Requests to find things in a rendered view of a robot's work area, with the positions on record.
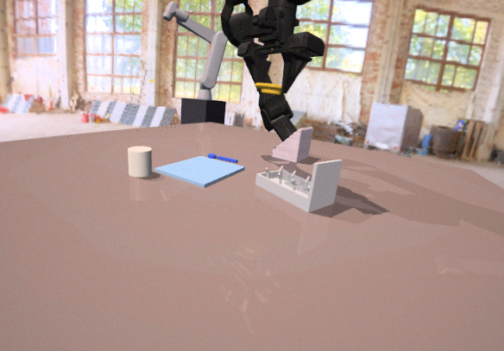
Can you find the light blue flat mat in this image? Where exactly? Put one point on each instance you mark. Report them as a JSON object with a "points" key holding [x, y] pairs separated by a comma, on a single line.
{"points": [[200, 171]]}

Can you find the yellow plate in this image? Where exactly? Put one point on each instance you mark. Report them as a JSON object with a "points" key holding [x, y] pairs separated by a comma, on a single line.
{"points": [[269, 89]]}

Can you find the cream cylinder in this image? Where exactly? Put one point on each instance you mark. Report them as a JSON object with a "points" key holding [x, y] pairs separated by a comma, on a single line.
{"points": [[140, 161]]}

